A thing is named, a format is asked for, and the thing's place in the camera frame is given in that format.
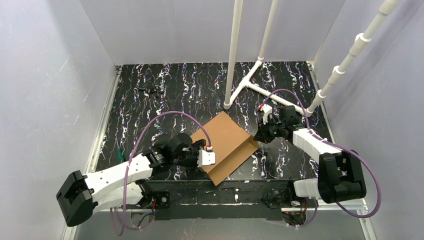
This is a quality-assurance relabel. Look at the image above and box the small black clip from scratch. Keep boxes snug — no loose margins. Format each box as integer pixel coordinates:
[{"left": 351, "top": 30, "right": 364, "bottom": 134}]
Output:
[{"left": 135, "top": 84, "right": 164, "bottom": 98}]

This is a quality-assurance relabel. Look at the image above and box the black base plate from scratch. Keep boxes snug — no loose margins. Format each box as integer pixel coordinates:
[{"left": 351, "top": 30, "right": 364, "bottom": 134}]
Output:
[{"left": 129, "top": 179, "right": 316, "bottom": 222}]

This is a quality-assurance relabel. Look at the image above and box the brown cardboard box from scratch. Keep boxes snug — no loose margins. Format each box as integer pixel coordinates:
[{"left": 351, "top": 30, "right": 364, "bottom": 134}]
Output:
[{"left": 201, "top": 111, "right": 259, "bottom": 186}]

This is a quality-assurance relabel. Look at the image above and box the green handled tool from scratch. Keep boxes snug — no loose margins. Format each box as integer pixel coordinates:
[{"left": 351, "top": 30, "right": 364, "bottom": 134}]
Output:
[{"left": 115, "top": 138, "right": 125, "bottom": 164}]

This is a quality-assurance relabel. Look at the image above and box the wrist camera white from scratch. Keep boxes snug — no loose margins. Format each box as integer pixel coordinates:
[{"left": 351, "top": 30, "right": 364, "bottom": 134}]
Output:
[
  {"left": 197, "top": 146, "right": 216, "bottom": 168},
  {"left": 258, "top": 103, "right": 273, "bottom": 125}
]

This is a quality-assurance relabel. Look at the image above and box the white PVC pipe frame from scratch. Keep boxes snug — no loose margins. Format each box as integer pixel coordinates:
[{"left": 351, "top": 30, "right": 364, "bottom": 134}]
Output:
[{"left": 223, "top": 0, "right": 402, "bottom": 118}]

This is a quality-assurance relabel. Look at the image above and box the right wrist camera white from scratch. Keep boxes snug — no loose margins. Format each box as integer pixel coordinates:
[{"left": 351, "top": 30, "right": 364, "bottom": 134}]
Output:
[{"left": 258, "top": 103, "right": 273, "bottom": 125}]

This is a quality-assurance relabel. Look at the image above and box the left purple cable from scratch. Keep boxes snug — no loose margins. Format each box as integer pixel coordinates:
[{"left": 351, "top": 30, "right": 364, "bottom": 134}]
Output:
[{"left": 109, "top": 110, "right": 213, "bottom": 237}]

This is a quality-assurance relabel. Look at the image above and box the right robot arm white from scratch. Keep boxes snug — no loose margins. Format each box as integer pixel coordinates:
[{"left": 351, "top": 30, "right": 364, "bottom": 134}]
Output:
[{"left": 253, "top": 104, "right": 367, "bottom": 204}]

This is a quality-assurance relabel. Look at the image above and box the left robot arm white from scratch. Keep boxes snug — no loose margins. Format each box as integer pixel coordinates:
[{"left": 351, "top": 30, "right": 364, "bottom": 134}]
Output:
[{"left": 56, "top": 133, "right": 216, "bottom": 227}]

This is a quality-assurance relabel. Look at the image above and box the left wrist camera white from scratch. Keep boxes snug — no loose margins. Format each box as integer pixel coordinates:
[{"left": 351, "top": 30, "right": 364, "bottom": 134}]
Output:
[{"left": 197, "top": 146, "right": 216, "bottom": 168}]

